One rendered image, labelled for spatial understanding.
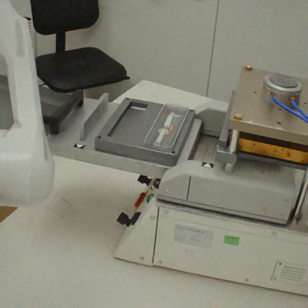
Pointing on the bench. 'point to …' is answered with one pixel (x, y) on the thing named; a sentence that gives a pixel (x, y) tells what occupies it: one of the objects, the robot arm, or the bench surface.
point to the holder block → (139, 132)
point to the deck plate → (200, 152)
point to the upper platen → (272, 150)
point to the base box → (218, 249)
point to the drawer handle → (76, 98)
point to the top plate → (271, 105)
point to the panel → (139, 212)
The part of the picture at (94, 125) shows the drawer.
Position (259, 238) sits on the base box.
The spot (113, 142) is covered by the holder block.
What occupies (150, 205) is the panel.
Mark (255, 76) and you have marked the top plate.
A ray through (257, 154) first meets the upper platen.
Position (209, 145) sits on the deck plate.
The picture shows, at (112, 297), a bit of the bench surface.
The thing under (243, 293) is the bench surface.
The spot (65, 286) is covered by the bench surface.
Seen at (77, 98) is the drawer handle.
